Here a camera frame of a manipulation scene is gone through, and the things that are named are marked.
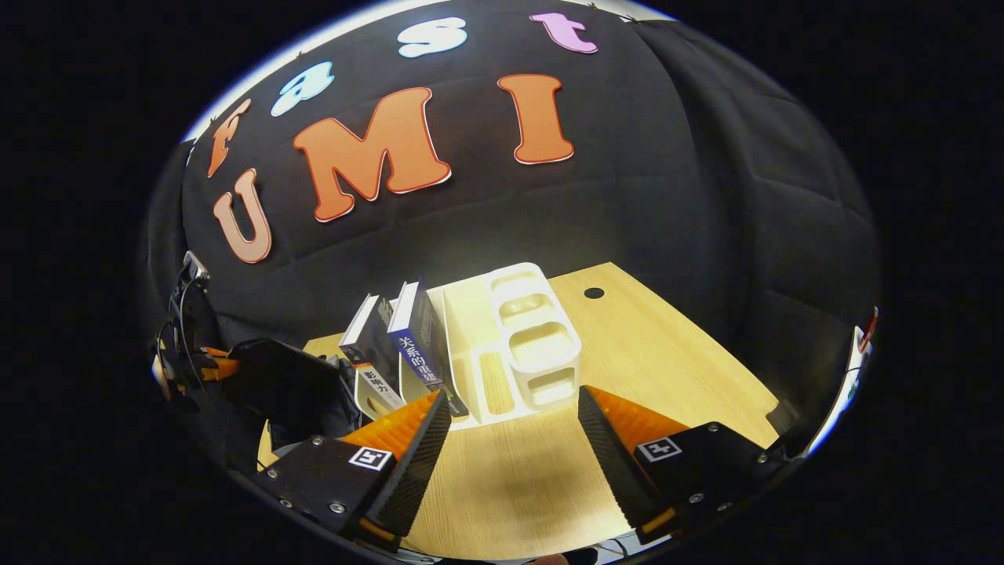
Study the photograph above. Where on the white bookshelf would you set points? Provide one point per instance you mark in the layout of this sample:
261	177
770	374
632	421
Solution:
541	345

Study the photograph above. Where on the book with blue cover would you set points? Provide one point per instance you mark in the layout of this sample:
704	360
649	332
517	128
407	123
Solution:
420	337

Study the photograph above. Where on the black backdrop cloth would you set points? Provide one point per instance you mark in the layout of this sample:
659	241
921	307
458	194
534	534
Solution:
643	196

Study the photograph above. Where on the grey schoolbag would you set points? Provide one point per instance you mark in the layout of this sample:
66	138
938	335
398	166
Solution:
282	384

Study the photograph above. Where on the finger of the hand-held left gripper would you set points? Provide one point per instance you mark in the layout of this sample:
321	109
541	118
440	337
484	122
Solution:
220	366

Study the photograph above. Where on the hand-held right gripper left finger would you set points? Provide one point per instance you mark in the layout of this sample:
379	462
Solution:
416	463

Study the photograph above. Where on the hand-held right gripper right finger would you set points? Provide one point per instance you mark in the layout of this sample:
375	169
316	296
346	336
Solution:
612	463

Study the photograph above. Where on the book with grey portrait cover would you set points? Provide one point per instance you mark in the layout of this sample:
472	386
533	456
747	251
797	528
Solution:
369	345

